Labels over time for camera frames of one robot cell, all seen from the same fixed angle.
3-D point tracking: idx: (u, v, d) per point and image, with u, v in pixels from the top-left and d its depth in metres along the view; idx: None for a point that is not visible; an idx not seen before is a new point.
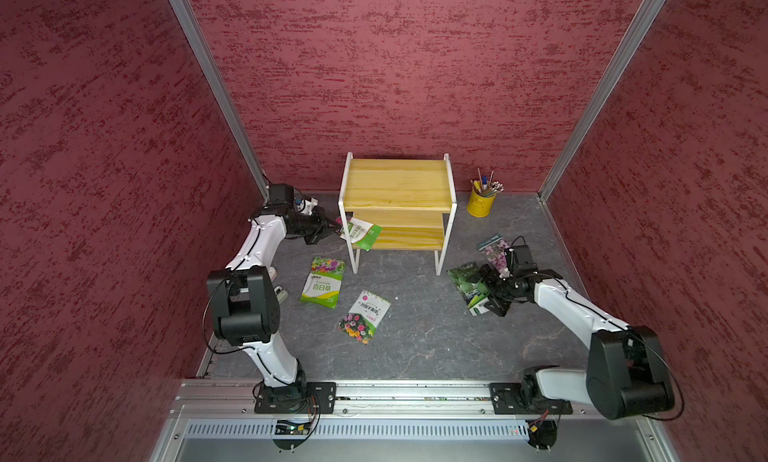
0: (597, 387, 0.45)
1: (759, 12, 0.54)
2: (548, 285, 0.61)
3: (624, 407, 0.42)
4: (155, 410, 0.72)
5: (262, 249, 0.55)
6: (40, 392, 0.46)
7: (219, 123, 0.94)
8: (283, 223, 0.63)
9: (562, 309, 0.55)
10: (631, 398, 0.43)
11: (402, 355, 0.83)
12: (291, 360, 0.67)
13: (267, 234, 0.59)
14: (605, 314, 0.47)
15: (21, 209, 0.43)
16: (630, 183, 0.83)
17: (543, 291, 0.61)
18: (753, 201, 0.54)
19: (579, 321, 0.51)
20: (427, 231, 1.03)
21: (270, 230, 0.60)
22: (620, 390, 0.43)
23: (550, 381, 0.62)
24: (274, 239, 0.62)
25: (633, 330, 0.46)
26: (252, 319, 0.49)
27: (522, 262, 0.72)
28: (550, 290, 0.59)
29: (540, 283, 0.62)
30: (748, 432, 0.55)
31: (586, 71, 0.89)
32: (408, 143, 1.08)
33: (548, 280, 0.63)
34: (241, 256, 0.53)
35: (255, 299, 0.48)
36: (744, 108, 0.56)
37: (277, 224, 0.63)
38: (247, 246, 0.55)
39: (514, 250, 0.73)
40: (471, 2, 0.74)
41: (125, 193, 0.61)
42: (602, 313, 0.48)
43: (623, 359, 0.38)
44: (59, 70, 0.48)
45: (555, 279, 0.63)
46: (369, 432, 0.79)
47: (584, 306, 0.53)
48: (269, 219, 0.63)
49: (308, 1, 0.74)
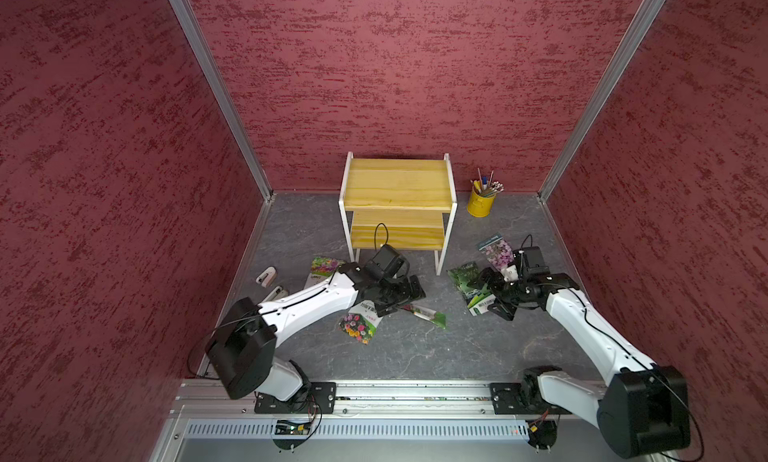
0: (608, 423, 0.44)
1: (758, 12, 0.54)
2: (563, 298, 0.56)
3: (640, 447, 0.41)
4: (155, 410, 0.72)
5: (302, 311, 0.49)
6: (40, 392, 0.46)
7: (219, 123, 0.94)
8: (352, 297, 0.57)
9: (576, 329, 0.52)
10: (643, 436, 0.41)
11: (402, 355, 0.83)
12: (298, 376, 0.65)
13: (325, 299, 0.53)
14: (628, 349, 0.46)
15: (21, 209, 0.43)
16: (630, 183, 0.83)
17: (557, 303, 0.56)
18: (753, 201, 0.54)
19: (595, 347, 0.48)
20: (428, 231, 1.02)
21: (326, 299, 0.53)
22: (635, 430, 0.40)
23: (555, 389, 0.61)
24: (329, 306, 0.54)
25: (656, 369, 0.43)
26: (230, 370, 0.43)
27: (532, 266, 0.67)
28: (567, 308, 0.54)
29: (556, 295, 0.57)
30: (748, 432, 0.55)
31: (586, 71, 0.89)
32: (408, 143, 1.08)
33: (566, 292, 0.57)
34: (275, 306, 0.48)
35: (247, 352, 0.42)
36: (744, 108, 0.56)
37: (344, 295, 0.55)
38: (291, 299, 0.50)
39: (524, 252, 0.68)
40: (471, 2, 0.74)
41: (126, 193, 0.61)
42: (623, 345, 0.47)
43: (642, 400, 0.40)
44: (59, 70, 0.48)
45: (571, 292, 0.57)
46: (368, 432, 0.79)
47: (605, 335, 0.48)
48: (342, 291, 0.55)
49: (308, 1, 0.74)
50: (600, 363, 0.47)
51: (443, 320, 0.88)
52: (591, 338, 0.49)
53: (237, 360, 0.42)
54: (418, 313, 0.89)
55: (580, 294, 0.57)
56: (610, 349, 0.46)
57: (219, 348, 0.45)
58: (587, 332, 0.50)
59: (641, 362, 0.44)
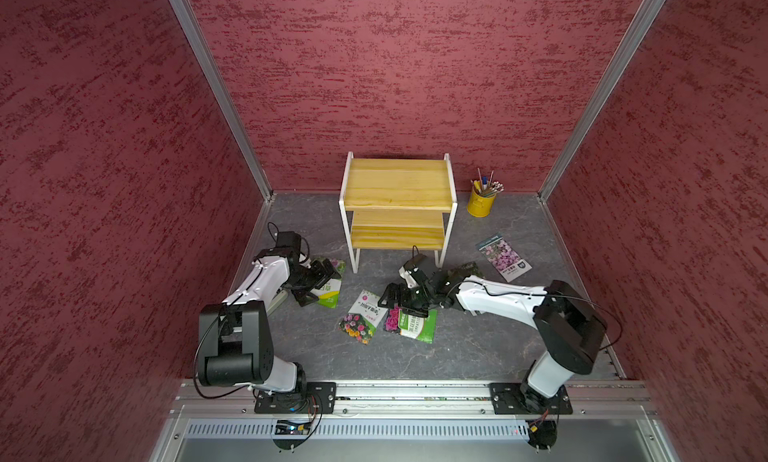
0: (560, 356, 0.49)
1: (759, 12, 0.54)
2: (467, 290, 0.61)
3: (590, 358, 0.46)
4: (155, 410, 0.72)
5: (262, 285, 0.54)
6: (40, 392, 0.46)
7: (219, 123, 0.94)
8: (286, 265, 0.64)
9: (491, 304, 0.57)
10: (586, 348, 0.46)
11: (402, 355, 0.83)
12: (291, 364, 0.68)
13: (268, 271, 0.58)
14: (525, 289, 0.53)
15: (21, 209, 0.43)
16: (630, 183, 0.83)
17: (466, 298, 0.62)
18: (754, 201, 0.54)
19: (509, 308, 0.54)
20: (428, 231, 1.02)
21: (274, 273, 0.59)
22: (575, 346, 0.46)
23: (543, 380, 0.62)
24: (276, 275, 0.60)
25: (550, 288, 0.50)
26: (247, 361, 0.44)
27: (430, 278, 0.70)
28: (473, 294, 0.60)
29: (461, 293, 0.62)
30: (748, 432, 0.55)
31: (586, 71, 0.89)
32: (408, 143, 1.08)
33: (463, 282, 0.64)
34: (240, 291, 0.51)
35: (248, 337, 0.45)
36: (744, 108, 0.56)
37: (281, 264, 0.62)
38: (248, 281, 0.54)
39: (419, 268, 0.69)
40: (471, 2, 0.74)
41: (126, 193, 0.61)
42: (520, 289, 0.54)
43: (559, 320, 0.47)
44: (59, 70, 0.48)
45: (468, 279, 0.64)
46: (369, 432, 0.79)
47: (507, 291, 0.55)
48: (273, 260, 0.62)
49: (308, 1, 0.74)
50: (522, 316, 0.52)
51: (433, 321, 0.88)
52: (506, 306, 0.54)
53: (244, 350, 0.44)
54: (405, 329, 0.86)
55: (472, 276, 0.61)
56: (518, 301, 0.52)
57: (213, 360, 0.45)
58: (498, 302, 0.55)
59: (538, 293, 0.51)
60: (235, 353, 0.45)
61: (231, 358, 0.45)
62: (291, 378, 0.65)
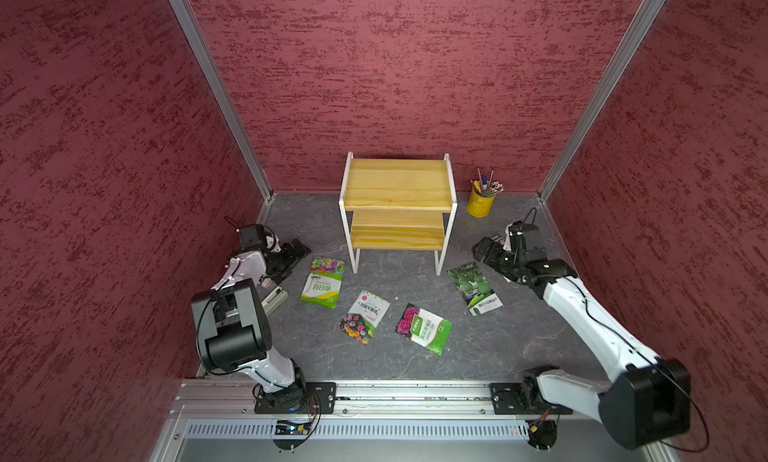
0: (610, 411, 0.44)
1: (758, 12, 0.54)
2: (563, 289, 0.54)
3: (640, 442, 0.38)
4: (155, 410, 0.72)
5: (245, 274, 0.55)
6: (40, 392, 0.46)
7: (219, 123, 0.94)
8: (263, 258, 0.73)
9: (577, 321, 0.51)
10: (646, 431, 0.41)
11: (402, 356, 0.83)
12: (290, 360, 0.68)
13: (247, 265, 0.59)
14: (630, 341, 0.45)
15: (21, 209, 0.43)
16: (630, 183, 0.83)
17: (555, 293, 0.55)
18: (753, 201, 0.54)
19: (596, 339, 0.47)
20: (428, 231, 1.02)
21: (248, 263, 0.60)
22: (638, 425, 0.41)
23: (553, 387, 0.61)
24: (255, 266, 0.63)
25: (661, 363, 0.41)
26: (248, 336, 0.47)
27: (530, 249, 0.64)
28: (568, 297, 0.53)
29: (553, 285, 0.55)
30: (748, 432, 0.55)
31: (586, 71, 0.89)
32: (408, 143, 1.08)
33: (563, 281, 0.56)
34: (225, 279, 0.53)
35: (244, 312, 0.47)
36: (744, 108, 0.56)
37: (257, 256, 0.65)
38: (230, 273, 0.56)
39: (523, 234, 0.64)
40: (471, 2, 0.74)
41: (126, 194, 0.61)
42: (626, 338, 0.45)
43: (650, 397, 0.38)
44: (59, 70, 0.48)
45: (573, 284, 0.55)
46: (369, 432, 0.79)
47: (607, 328, 0.47)
48: (249, 254, 0.64)
49: (308, 1, 0.74)
50: (602, 356, 0.46)
51: (445, 332, 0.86)
52: (591, 330, 0.48)
53: (244, 326, 0.47)
54: (417, 334, 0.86)
55: (580, 286, 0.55)
56: (613, 343, 0.45)
57: (213, 342, 0.46)
58: (589, 326, 0.48)
59: (644, 357, 0.43)
60: (234, 332, 0.47)
61: (231, 338, 0.46)
62: (290, 372, 0.66)
